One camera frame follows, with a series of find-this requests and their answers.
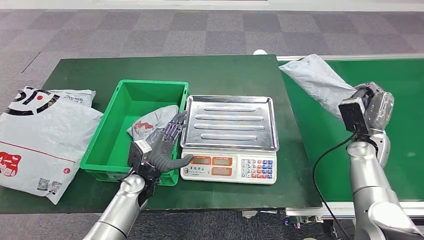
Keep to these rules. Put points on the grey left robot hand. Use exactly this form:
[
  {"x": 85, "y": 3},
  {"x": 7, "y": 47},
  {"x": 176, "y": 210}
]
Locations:
[{"x": 162, "y": 150}]

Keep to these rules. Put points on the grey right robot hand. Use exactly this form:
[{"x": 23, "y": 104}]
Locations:
[{"x": 381, "y": 109}]

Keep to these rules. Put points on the long grey parcel red print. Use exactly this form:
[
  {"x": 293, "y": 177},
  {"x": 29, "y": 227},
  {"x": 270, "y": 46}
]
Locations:
[{"x": 314, "y": 81}]

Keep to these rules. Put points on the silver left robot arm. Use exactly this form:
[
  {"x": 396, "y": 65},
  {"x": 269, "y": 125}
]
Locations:
[{"x": 121, "y": 208}]

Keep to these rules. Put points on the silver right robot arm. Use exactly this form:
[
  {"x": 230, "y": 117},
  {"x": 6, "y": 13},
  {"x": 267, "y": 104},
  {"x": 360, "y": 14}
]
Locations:
[{"x": 367, "y": 179}]

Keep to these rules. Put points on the green conveyor belt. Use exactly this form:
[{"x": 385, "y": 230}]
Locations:
[{"x": 407, "y": 86}]

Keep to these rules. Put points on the green plastic crate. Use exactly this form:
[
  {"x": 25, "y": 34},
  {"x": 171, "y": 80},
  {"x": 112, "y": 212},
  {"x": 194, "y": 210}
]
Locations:
[{"x": 116, "y": 132}]

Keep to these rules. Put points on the white electronic scale steel tray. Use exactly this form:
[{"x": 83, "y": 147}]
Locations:
[{"x": 232, "y": 122}]

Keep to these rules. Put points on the large white mailer red print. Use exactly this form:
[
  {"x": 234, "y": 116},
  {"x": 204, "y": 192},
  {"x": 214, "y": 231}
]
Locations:
[{"x": 41, "y": 149}]

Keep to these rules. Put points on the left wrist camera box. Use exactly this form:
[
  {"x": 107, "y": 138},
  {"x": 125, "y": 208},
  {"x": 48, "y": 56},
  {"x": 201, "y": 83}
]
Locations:
[{"x": 139, "y": 153}]

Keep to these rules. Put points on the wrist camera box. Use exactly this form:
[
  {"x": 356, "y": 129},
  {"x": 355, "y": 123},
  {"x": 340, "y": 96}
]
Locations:
[
  {"x": 352, "y": 116},
  {"x": 139, "y": 153}
]

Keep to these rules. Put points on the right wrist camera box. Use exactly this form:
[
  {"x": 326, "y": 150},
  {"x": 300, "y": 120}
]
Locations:
[{"x": 352, "y": 116}]

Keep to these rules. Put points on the white bracket under table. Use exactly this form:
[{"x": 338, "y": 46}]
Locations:
[{"x": 249, "y": 214}]

